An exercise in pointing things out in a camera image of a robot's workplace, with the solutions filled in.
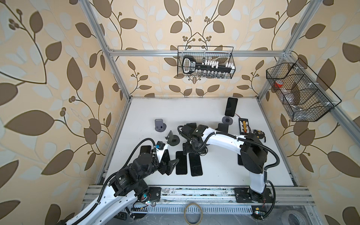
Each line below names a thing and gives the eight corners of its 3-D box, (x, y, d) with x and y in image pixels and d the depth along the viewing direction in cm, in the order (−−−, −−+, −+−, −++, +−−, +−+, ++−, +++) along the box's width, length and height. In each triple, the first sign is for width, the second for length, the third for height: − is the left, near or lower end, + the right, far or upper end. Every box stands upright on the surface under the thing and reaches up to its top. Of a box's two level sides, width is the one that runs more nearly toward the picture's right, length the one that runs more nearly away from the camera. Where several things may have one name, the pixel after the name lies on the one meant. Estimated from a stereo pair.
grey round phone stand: (156, 132, 102) (154, 125, 95) (157, 125, 105) (155, 118, 99) (165, 132, 102) (164, 125, 95) (166, 125, 105) (165, 118, 99)
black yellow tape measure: (252, 136, 99) (254, 134, 96) (253, 131, 102) (254, 128, 99) (263, 140, 97) (265, 137, 95) (263, 134, 100) (265, 131, 98)
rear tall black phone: (223, 120, 107) (228, 105, 94) (223, 112, 113) (228, 96, 99) (231, 121, 106) (238, 106, 93) (231, 113, 112) (237, 97, 98)
